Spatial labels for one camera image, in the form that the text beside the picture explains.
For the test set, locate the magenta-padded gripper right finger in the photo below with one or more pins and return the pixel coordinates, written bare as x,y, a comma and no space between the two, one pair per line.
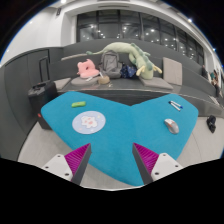
150,160

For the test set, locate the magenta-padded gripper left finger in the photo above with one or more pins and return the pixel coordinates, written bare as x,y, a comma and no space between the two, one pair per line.
74,160

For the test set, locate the grey and white computer mouse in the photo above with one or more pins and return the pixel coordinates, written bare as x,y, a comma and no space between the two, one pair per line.
172,126

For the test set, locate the round pale blue mouse pad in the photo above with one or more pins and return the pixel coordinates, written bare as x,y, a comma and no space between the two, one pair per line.
88,122

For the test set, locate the green eraser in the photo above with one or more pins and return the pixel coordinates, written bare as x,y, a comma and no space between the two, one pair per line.
78,104

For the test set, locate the white marker with black cap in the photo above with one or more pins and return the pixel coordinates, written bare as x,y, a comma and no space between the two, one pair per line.
174,106

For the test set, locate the white marker with blue cap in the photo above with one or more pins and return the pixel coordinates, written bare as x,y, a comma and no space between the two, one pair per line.
177,104

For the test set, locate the black bag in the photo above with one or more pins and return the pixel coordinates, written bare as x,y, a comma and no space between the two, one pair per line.
211,123

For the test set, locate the black suitcase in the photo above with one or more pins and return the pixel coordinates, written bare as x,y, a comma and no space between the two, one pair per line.
41,96

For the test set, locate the flat grey seat cushion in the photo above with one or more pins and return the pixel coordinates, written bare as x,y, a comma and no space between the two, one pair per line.
156,83

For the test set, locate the small grey seat cushion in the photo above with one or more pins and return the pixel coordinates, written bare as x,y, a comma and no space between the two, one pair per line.
62,83

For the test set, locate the round grey seat cushion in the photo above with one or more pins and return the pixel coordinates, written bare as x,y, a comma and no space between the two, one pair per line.
81,81

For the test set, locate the beige woven basket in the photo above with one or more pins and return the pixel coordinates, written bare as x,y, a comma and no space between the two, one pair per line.
103,80

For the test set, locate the dark blue patterned bag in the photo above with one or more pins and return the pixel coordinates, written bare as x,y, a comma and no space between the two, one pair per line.
128,71

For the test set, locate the pink plush cushion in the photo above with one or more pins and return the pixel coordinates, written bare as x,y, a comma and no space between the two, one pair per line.
87,69

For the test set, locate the upright grey cushion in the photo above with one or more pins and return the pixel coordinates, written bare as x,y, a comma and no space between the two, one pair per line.
172,70

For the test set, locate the person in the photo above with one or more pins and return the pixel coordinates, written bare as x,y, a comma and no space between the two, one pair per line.
215,81

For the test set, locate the green dragon plush toy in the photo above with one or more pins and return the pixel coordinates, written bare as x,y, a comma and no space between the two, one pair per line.
140,58

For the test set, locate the grey backpack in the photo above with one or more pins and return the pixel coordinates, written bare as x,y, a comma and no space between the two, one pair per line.
110,64

